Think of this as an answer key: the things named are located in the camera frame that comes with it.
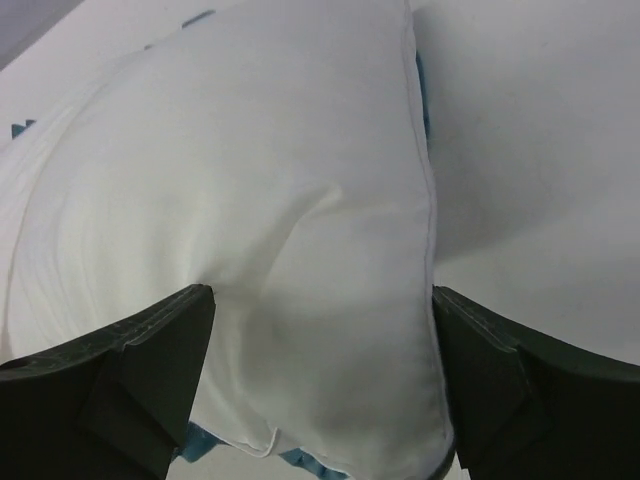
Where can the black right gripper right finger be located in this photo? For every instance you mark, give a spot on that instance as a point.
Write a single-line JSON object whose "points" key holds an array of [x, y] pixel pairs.
{"points": [[525, 405]]}

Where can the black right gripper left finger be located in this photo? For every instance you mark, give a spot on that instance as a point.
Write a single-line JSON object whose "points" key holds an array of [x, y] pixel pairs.
{"points": [[111, 404]]}

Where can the blue houndstooth bear pillowcase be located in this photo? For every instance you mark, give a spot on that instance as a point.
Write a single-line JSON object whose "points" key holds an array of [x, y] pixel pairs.
{"points": [[425, 90]]}

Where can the white pillow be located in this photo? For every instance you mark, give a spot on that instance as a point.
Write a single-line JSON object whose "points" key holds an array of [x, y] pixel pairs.
{"points": [[250, 225]]}

